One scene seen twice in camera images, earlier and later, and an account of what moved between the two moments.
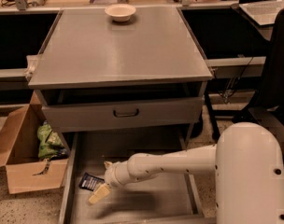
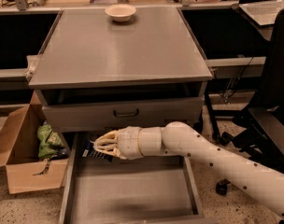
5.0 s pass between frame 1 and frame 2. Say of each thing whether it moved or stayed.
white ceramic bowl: stayed
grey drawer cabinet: stayed
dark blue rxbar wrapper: moved
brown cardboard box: stayed
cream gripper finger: moved
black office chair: stayed
